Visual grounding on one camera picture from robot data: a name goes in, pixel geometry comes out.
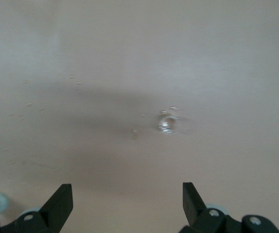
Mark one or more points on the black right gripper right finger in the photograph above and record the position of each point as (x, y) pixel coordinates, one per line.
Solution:
(195, 213)

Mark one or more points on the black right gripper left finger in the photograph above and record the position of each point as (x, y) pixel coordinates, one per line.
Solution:
(54, 211)

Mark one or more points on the small clear glass cup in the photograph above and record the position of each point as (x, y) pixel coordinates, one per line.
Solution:
(168, 125)

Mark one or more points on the brown table cover mat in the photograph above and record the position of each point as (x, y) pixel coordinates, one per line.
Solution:
(139, 48)

